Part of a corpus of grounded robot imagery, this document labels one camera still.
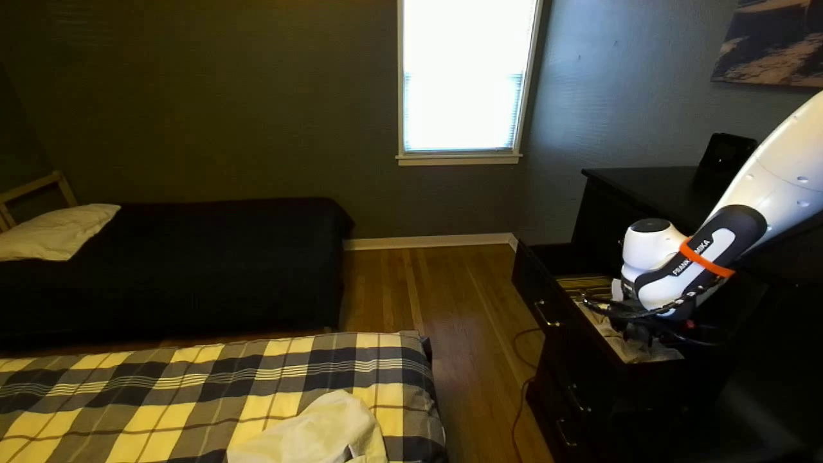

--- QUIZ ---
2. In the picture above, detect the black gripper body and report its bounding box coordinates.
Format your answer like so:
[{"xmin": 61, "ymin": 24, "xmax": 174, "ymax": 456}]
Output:
[{"xmin": 581, "ymin": 291, "xmax": 720, "ymax": 344}]

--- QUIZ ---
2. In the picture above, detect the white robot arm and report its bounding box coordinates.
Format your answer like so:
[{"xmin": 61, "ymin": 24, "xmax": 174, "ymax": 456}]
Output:
[{"xmin": 578, "ymin": 92, "xmax": 823, "ymax": 344}]

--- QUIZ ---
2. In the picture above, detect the black dresser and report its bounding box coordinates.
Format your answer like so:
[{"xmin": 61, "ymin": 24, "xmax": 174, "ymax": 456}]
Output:
[{"xmin": 513, "ymin": 167, "xmax": 823, "ymax": 463}]

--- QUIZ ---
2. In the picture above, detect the black device on dresser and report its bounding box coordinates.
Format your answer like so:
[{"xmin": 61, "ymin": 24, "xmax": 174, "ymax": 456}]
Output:
[{"xmin": 691, "ymin": 133, "xmax": 758, "ymax": 190}]

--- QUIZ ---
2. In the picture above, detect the bright window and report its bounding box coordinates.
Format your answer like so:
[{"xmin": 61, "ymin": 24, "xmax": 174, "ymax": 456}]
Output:
[{"xmin": 395, "ymin": 0, "xmax": 544, "ymax": 167}]

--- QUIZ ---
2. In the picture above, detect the white towel on bed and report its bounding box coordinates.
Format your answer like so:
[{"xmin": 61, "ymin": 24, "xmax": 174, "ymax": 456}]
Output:
[{"xmin": 227, "ymin": 390, "xmax": 387, "ymax": 463}]

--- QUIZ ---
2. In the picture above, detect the black covered bed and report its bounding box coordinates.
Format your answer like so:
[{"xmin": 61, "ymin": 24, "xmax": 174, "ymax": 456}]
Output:
[{"xmin": 0, "ymin": 197, "xmax": 353, "ymax": 353}]

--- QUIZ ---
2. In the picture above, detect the plaid bed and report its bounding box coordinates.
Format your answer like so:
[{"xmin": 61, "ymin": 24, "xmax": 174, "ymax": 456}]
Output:
[{"xmin": 0, "ymin": 331, "xmax": 448, "ymax": 463}]

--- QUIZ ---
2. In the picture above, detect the white pillow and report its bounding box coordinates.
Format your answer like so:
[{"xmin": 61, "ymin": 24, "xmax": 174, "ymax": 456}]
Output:
[{"xmin": 0, "ymin": 203, "xmax": 117, "ymax": 263}]

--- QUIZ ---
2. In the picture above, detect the black hanging cable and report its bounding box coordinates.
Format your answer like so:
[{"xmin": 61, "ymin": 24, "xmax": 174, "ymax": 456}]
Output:
[{"xmin": 509, "ymin": 324, "xmax": 547, "ymax": 463}]

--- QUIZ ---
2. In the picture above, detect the wall picture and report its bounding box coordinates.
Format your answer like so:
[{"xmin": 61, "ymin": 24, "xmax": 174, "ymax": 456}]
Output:
[{"xmin": 711, "ymin": 0, "xmax": 823, "ymax": 89}]

